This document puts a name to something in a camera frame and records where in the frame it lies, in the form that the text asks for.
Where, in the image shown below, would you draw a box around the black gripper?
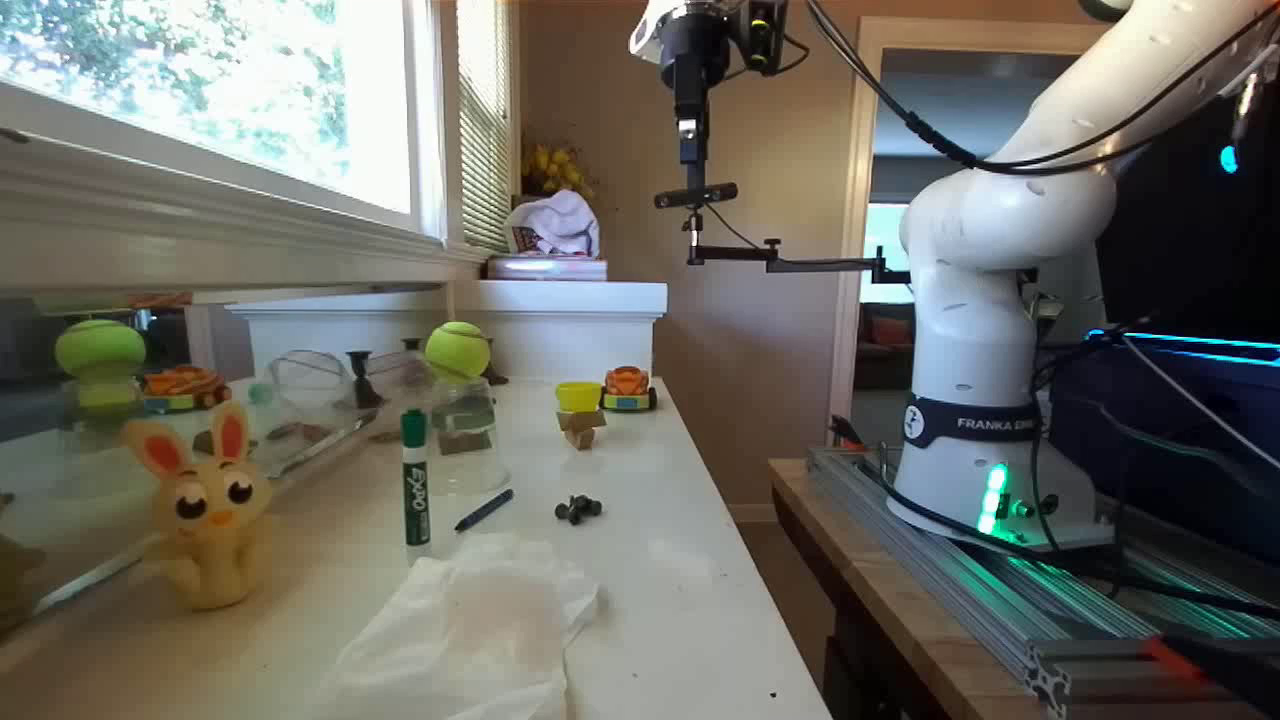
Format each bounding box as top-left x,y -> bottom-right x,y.
662,5 -> 741,173

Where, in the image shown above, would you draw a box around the yellow flowers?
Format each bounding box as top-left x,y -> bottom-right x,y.
520,135 -> 596,206

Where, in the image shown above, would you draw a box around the white cloth bundle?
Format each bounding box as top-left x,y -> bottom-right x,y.
499,185 -> 608,266

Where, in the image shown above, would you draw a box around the white window blind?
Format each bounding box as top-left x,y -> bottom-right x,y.
455,0 -> 520,251

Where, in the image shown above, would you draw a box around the flat grey tray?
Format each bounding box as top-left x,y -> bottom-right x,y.
480,251 -> 618,286

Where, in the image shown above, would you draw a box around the orange toy car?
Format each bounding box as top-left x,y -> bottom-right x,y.
596,364 -> 662,418

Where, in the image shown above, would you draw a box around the yellow plastic cup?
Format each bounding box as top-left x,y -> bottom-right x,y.
551,377 -> 608,422

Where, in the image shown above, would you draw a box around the yellow-green tennis ball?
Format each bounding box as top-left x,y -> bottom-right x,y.
421,317 -> 497,390

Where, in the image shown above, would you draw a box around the brown wooden figure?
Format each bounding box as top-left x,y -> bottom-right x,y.
556,408 -> 614,458

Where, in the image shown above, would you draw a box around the clear glass jar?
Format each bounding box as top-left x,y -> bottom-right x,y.
434,377 -> 499,459

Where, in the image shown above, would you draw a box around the small black bolt piece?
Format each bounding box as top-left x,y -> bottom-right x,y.
551,492 -> 603,527

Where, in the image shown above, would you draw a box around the black pen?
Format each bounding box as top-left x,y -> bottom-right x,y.
452,483 -> 520,535

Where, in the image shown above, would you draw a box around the green dry-erase marker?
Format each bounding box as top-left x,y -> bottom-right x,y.
397,403 -> 438,552

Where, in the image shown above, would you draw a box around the wooden workbench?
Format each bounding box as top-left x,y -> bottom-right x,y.
770,458 -> 1280,720

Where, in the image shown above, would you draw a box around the black backdrop panel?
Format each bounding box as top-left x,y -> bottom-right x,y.
1108,75 -> 1280,337

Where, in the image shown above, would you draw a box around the crumpled white tissue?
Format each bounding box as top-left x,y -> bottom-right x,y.
312,533 -> 608,720

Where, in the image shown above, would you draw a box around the blue-lit dark box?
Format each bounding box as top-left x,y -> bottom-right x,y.
1054,325 -> 1280,564

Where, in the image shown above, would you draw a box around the yellow bunny plush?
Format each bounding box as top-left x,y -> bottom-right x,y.
121,398 -> 275,618

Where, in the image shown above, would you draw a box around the long leaning mirror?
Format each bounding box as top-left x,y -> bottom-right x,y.
0,286 -> 452,632

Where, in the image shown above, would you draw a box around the black stereo camera bar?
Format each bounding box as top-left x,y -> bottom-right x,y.
650,179 -> 743,213

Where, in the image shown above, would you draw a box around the black wrist stereo camera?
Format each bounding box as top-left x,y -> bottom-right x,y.
738,0 -> 794,79

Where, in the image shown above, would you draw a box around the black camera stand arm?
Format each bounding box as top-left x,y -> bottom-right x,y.
682,206 -> 918,288

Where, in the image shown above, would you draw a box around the white door frame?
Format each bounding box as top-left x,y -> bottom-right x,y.
830,11 -> 1123,432

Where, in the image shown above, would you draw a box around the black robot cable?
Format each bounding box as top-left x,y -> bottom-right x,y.
796,0 -> 1280,179

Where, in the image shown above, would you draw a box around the white window frame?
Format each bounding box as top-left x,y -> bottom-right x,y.
0,0 -> 455,293

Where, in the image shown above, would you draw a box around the aluminium extrusion rail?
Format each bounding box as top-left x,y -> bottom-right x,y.
803,445 -> 1280,711

